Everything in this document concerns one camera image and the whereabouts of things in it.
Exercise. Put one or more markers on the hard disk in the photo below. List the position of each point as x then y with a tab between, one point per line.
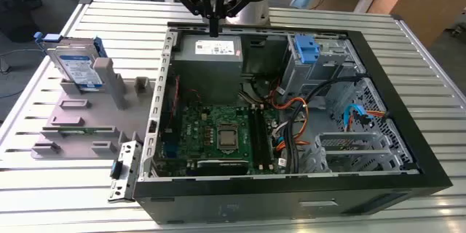
78	66

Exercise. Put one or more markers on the blue drive bay latch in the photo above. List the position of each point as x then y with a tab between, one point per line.
307	50

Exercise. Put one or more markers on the grey power supply unit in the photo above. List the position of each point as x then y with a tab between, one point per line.
203	80

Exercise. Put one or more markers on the green motherboard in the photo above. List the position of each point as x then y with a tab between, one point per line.
197	124

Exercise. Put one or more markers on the black mesh waste bin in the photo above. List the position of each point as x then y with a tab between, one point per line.
18	25

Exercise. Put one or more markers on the silver CPU in socket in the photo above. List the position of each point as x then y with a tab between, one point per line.
227	137

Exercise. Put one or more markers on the black RAM slot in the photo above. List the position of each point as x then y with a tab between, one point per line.
257	137
266	137

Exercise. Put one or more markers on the grey parts rack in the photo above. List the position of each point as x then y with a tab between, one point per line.
102	118

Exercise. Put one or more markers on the wooden cabinet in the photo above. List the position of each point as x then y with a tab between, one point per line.
429	3

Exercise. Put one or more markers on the white floor box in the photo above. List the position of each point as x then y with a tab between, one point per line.
4	65

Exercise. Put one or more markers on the green RAM stick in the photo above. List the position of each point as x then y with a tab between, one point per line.
78	131

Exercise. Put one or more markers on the black graphics card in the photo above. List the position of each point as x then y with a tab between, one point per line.
222	166

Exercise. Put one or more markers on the black chair base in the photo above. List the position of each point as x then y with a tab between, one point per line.
460	29

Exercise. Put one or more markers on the black PC case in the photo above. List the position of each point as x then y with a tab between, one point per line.
255	200

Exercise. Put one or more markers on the metal expansion slot bracket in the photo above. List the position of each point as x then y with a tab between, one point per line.
127	159

